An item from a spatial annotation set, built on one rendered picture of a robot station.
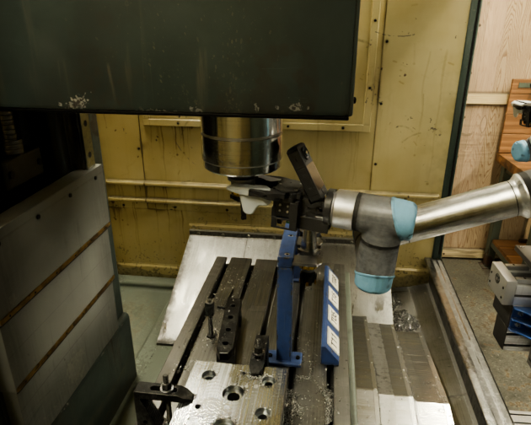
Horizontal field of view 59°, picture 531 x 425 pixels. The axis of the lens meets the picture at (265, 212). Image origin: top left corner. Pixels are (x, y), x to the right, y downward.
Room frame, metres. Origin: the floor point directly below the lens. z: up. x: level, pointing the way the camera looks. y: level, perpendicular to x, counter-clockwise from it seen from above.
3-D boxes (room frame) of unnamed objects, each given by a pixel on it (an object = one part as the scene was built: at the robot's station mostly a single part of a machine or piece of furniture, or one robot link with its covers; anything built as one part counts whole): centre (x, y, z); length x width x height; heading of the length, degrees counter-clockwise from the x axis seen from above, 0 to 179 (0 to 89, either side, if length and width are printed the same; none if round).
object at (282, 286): (1.05, -0.05, 1.05); 0.10 x 0.05 x 0.30; 82
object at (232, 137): (0.91, 0.05, 1.56); 0.16 x 0.16 x 0.12
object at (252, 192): (0.86, -0.01, 1.46); 0.09 x 0.05 x 0.02; 84
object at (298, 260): (1.04, -0.11, 1.21); 0.07 x 0.05 x 0.01; 82
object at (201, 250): (1.55, -0.05, 0.75); 0.89 x 0.70 x 0.26; 82
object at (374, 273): (0.83, -0.22, 1.33); 0.11 x 0.08 x 0.11; 173
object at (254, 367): (0.95, 0.02, 0.97); 0.13 x 0.03 x 0.15; 172
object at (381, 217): (0.81, -0.22, 1.42); 0.11 x 0.08 x 0.09; 71
